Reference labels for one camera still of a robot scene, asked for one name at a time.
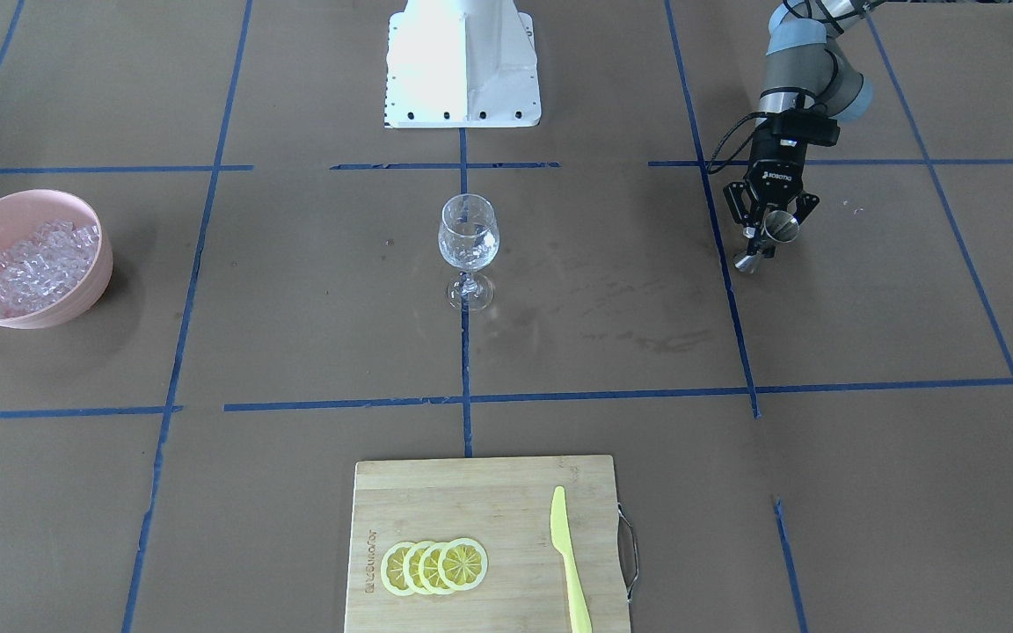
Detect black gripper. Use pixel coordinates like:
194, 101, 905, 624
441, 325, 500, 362
724, 132, 820, 258

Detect steel double jigger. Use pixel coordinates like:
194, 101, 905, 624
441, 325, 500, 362
732, 209, 800, 273

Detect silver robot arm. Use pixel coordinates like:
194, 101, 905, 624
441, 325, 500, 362
723, 1, 880, 273

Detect clear wine glass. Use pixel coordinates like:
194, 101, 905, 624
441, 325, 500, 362
437, 193, 501, 312

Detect pile of clear ice cubes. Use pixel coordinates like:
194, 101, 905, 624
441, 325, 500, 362
0, 219, 100, 319

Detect wooden cutting board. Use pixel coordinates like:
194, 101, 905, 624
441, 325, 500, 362
343, 455, 631, 632

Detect yellow plastic knife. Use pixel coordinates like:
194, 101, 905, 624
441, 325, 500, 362
548, 485, 594, 632

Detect lemon slice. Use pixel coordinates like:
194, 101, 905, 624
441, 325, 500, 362
437, 537, 489, 592
418, 543, 455, 594
402, 540, 437, 594
382, 542, 415, 597

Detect pink bowl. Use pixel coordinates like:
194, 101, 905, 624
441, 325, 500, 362
0, 189, 113, 330

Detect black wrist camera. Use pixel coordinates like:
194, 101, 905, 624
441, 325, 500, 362
769, 109, 841, 147

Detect white camera post with base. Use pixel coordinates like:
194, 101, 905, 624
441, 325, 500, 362
383, 1, 543, 129

